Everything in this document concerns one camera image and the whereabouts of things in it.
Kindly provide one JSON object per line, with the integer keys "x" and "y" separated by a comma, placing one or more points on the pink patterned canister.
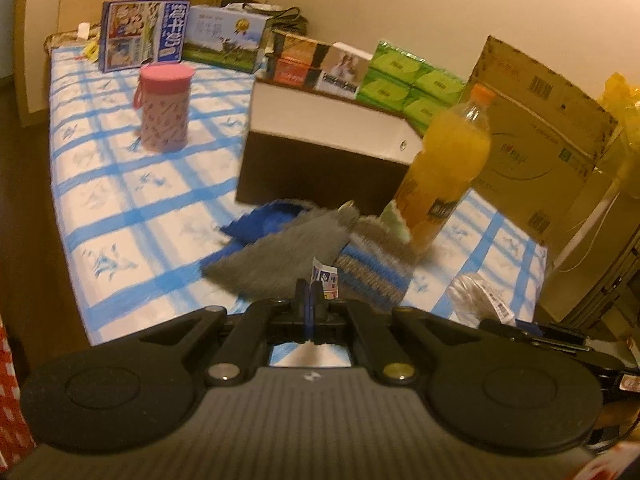
{"x": 165, "y": 110}

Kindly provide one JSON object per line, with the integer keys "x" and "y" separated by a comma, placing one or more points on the light green towel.
{"x": 395, "y": 220}

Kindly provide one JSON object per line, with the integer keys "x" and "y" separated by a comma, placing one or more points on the striped knitted cloth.
{"x": 370, "y": 275}

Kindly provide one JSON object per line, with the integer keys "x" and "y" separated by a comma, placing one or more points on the dark brown storage box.
{"x": 300, "y": 160}

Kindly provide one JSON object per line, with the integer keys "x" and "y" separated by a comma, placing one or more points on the yellow plastic bag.
{"x": 622, "y": 100}

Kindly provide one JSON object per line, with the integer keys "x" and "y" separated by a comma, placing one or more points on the large printed cardboard box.
{"x": 540, "y": 150}

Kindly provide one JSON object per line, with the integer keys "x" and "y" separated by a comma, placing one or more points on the grey and blue sock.
{"x": 280, "y": 260}

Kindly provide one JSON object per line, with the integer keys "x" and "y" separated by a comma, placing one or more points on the green and white milk box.
{"x": 220, "y": 35}

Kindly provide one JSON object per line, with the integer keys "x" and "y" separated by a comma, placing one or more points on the clear plastic bag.
{"x": 475, "y": 292}

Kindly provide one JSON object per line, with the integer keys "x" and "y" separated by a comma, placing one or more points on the white paper tag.
{"x": 326, "y": 280}

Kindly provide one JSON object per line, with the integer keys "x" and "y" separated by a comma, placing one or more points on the blue milk carton box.
{"x": 130, "y": 35}

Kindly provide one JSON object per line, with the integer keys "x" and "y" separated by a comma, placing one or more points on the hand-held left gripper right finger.
{"x": 316, "y": 312}

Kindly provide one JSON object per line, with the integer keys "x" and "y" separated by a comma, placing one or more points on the orange juice bottle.
{"x": 440, "y": 170}

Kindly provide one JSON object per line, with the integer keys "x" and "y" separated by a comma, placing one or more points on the white photo printed box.
{"x": 345, "y": 67}

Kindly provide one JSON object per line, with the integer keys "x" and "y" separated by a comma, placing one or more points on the white charger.
{"x": 83, "y": 31}

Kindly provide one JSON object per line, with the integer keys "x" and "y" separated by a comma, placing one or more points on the small yellow object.
{"x": 90, "y": 51}

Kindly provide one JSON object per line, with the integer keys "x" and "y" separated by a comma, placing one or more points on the stack of green tissue packs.
{"x": 410, "y": 80}

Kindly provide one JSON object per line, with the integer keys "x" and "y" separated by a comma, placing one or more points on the blue cloth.
{"x": 260, "y": 225}

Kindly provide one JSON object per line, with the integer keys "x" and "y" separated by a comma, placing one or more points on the blue checkered bedsheet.
{"x": 150, "y": 185}

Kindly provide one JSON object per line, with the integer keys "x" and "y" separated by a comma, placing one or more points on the dark ribbed case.
{"x": 615, "y": 285}

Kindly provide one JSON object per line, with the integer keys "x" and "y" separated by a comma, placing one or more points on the red patterned cloth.
{"x": 12, "y": 400}

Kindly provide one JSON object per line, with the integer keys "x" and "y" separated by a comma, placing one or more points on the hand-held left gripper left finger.
{"x": 303, "y": 310}

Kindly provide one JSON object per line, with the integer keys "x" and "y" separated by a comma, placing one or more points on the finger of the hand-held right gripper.
{"x": 530, "y": 332}

